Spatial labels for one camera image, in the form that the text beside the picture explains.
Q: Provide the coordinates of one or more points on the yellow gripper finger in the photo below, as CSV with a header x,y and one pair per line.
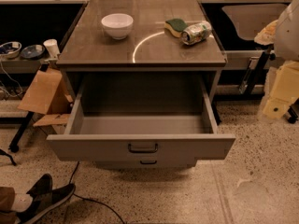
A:
x,y
275,108
286,85

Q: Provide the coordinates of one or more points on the green yellow sponge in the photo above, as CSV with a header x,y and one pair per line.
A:
x,y
175,26

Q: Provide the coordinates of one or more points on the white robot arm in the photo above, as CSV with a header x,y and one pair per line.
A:
x,y
283,34

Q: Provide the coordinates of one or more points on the grey drawer cabinet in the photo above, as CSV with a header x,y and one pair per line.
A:
x,y
148,48

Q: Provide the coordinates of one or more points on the lower grey drawer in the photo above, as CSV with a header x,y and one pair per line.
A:
x,y
136,164

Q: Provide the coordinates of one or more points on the open grey top drawer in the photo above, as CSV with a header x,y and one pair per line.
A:
x,y
113,110

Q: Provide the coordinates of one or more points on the crushed green white can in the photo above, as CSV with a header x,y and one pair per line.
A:
x,y
196,33

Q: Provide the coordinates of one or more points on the white ceramic bowl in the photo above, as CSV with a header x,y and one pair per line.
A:
x,y
117,25

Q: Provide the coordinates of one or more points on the brown cardboard box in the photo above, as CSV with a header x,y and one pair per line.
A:
x,y
47,95

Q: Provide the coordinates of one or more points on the black sneaker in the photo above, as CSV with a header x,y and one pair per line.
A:
x,y
42,186
44,203

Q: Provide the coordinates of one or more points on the white paper cup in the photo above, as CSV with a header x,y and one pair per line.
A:
x,y
51,46

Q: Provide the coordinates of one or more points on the blue plate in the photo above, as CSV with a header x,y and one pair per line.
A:
x,y
33,52

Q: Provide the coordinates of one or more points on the black lower drawer handle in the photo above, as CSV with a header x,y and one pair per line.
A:
x,y
148,162

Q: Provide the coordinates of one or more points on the black drawer handle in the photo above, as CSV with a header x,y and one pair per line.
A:
x,y
142,150
148,162

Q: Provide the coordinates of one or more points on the black top drawer handle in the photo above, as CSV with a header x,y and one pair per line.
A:
x,y
142,150

